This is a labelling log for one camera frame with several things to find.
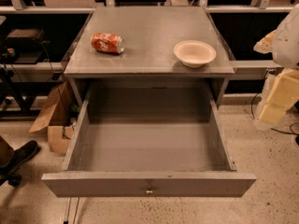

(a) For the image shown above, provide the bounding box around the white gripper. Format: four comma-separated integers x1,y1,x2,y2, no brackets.
253,31,299,131

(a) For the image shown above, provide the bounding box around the red coke can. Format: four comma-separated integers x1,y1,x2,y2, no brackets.
91,33,124,54

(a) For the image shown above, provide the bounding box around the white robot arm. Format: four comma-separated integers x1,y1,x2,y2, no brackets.
253,5,299,130

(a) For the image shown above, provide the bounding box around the open grey top drawer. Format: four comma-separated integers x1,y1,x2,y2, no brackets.
42,82,256,197

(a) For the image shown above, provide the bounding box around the metal drawer knob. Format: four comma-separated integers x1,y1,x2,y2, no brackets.
145,185,154,195

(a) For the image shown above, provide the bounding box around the white paper bowl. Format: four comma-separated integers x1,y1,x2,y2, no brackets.
174,40,217,68

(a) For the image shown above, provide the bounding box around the grey cabinet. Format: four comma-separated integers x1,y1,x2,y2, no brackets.
64,7,235,104

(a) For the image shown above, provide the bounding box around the brown cardboard box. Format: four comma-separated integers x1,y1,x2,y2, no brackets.
30,81,76,154

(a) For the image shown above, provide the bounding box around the black equipment stand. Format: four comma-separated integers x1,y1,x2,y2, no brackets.
0,16,54,116

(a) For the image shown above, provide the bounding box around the black floor cable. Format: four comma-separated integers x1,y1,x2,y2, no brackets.
250,91,299,147

